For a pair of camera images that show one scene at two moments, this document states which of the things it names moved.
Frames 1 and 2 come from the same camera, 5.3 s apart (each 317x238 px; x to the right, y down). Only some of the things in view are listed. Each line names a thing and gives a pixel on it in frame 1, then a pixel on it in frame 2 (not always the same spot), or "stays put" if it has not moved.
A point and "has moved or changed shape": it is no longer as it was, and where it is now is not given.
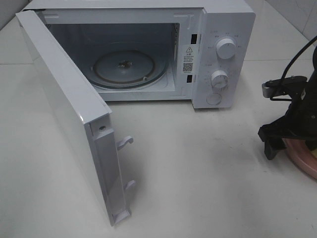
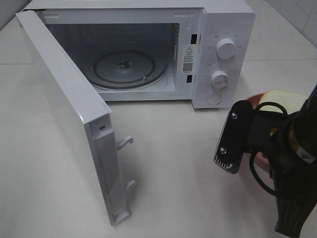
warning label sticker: (188, 59) stays put
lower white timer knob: (219, 79) stays put
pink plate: (302, 155) has moved or changed shape
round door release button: (214, 98) stays put
